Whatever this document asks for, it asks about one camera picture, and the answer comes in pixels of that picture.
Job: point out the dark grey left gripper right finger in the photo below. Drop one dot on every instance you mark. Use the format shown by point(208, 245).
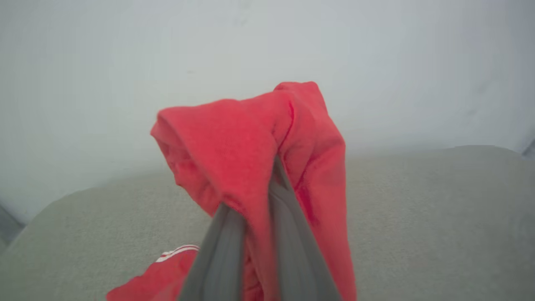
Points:
point(294, 251)

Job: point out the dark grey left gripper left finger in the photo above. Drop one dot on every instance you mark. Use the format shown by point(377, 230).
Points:
point(217, 259)

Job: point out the red garment with white stripes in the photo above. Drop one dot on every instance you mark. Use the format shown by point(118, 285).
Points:
point(234, 150)

